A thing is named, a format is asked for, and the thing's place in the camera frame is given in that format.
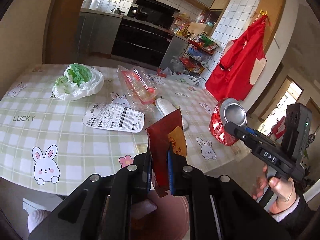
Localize dark red snack wrapper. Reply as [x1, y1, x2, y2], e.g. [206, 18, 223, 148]
[146, 109, 187, 197]

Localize crushed red soda can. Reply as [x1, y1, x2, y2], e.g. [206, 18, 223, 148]
[209, 98, 247, 146]

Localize white printed lid film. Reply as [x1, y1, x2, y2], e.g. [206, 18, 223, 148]
[82, 103, 145, 133]

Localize dark sleeve right forearm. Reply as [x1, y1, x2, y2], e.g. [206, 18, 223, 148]
[272, 195, 316, 239]

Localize grey lower kitchen cabinets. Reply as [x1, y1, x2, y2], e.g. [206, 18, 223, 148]
[74, 9, 188, 70]

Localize person's right hand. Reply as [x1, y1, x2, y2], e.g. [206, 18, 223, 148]
[252, 164, 297, 215]

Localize white scrubbing sponge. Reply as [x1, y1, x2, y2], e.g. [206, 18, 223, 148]
[155, 98, 189, 132]

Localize clear red plastic tray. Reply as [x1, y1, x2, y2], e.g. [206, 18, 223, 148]
[117, 65, 159, 112]

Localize red hanging apron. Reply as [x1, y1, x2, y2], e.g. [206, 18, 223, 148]
[205, 15, 268, 101]

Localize white green shopping bag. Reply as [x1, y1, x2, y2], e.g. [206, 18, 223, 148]
[167, 74, 201, 86]

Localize checkered bunny tablecloth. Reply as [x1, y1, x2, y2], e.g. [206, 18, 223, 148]
[1, 65, 249, 195]

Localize white bag with greens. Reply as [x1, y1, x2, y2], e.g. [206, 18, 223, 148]
[52, 63, 104, 101]

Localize black oven range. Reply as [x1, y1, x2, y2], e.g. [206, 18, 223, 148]
[112, 0, 180, 67]

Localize black wok pan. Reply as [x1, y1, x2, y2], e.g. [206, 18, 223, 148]
[130, 9, 148, 17]

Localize steel cooking pot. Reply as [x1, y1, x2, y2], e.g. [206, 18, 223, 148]
[110, 8, 124, 15]

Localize white electric kettle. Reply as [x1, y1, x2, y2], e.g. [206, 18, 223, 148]
[89, 0, 100, 10]

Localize cream two-door refrigerator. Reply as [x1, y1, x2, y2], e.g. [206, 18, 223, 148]
[1, 0, 52, 96]

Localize black camera box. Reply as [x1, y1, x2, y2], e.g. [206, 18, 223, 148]
[281, 103, 312, 162]

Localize wire snack rack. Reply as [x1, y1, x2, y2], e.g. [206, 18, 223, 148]
[178, 32, 222, 76]

